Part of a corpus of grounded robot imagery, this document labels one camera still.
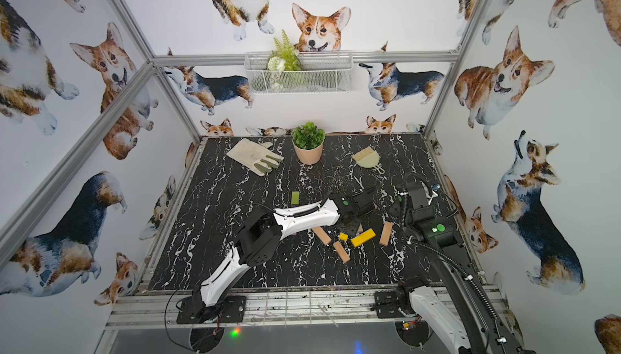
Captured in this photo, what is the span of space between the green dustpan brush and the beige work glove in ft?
1.17

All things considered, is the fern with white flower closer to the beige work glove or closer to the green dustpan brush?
the beige work glove

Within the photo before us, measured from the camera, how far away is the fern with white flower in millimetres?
814

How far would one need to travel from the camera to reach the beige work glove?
111 cm
